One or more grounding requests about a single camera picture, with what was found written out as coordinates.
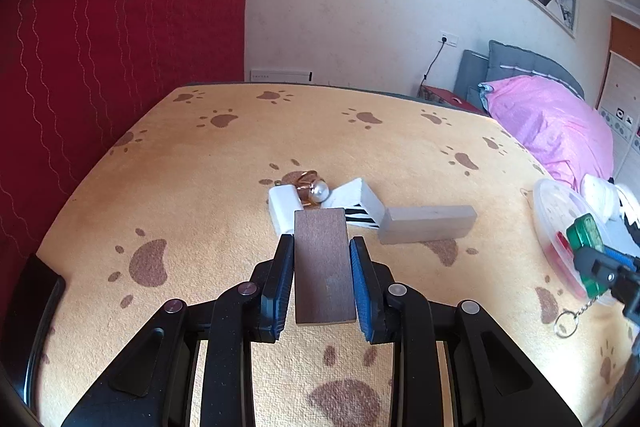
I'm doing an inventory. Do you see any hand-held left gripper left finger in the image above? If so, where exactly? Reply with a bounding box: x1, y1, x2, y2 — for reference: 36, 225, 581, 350
62, 234, 296, 427

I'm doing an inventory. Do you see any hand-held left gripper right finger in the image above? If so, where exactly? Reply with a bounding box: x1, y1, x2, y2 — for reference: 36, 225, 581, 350
349, 235, 584, 427

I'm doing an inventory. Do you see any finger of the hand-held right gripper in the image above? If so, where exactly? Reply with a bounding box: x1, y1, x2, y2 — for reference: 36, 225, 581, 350
602, 247, 640, 270
572, 247, 623, 297

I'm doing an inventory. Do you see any green tin keychain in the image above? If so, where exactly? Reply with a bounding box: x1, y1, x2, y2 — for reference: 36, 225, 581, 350
554, 214, 615, 339

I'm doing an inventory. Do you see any brown wooden block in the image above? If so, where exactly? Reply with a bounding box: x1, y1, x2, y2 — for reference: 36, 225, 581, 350
293, 207, 357, 326

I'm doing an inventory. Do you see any clear plastic container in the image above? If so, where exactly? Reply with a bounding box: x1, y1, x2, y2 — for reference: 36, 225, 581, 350
532, 178, 640, 308

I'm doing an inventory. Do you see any white ribbed cloth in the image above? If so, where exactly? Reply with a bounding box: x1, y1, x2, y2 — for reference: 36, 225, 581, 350
581, 174, 623, 223

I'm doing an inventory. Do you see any white usb charger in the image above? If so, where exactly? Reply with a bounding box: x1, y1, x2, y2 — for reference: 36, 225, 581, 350
268, 185, 303, 237

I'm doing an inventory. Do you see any white zebra striped block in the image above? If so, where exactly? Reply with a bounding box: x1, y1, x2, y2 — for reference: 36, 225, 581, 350
324, 177, 386, 229

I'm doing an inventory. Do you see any grey wooden block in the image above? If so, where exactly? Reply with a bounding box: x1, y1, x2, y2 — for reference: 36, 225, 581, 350
377, 205, 476, 246

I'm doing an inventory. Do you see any yellow paw print blanket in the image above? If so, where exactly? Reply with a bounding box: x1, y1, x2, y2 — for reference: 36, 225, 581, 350
37, 83, 640, 427

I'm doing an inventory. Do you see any pink duvet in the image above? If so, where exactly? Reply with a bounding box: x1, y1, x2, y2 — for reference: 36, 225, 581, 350
479, 75, 616, 190

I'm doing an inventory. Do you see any red bedside cabinet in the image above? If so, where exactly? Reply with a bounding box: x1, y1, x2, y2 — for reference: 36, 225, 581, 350
417, 84, 490, 116

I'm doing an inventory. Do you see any grey bed headboard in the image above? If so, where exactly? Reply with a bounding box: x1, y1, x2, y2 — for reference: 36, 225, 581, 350
454, 39, 586, 105

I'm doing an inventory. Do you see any red curtain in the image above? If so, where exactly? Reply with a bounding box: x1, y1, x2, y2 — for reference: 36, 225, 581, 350
0, 0, 261, 268

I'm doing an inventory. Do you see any gold pearl ring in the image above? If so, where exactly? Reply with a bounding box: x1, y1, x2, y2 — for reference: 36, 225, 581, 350
294, 170, 330, 208

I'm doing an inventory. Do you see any black power cable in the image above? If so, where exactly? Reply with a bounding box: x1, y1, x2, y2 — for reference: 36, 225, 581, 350
419, 40, 447, 88

